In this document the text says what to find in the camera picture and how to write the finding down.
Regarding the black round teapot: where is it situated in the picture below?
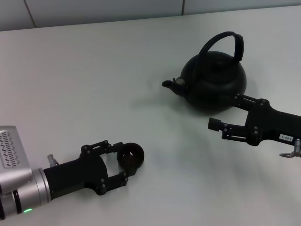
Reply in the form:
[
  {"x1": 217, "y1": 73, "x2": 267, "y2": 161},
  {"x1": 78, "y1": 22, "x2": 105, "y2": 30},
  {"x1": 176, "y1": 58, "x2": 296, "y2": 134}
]
[{"x1": 161, "y1": 31, "x2": 247, "y2": 115}]

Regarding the small black teacup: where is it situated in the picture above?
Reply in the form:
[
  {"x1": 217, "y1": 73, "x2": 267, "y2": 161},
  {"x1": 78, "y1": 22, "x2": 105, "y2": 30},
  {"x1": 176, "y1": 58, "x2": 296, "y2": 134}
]
[{"x1": 117, "y1": 142, "x2": 145, "y2": 176}]

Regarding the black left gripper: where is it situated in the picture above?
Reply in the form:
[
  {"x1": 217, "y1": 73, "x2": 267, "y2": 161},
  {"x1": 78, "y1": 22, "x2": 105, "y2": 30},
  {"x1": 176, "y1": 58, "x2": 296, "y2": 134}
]
[{"x1": 43, "y1": 140, "x2": 136, "y2": 201}]

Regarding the left gripper cable connector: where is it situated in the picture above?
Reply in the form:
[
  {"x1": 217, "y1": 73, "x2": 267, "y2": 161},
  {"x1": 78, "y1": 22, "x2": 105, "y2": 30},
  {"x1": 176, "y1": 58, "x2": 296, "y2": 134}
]
[{"x1": 47, "y1": 154, "x2": 60, "y2": 168}]

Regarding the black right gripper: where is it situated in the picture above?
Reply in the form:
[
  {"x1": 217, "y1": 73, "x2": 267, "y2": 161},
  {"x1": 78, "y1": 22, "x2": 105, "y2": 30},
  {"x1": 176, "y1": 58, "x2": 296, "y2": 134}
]
[{"x1": 208, "y1": 93, "x2": 301, "y2": 147}]

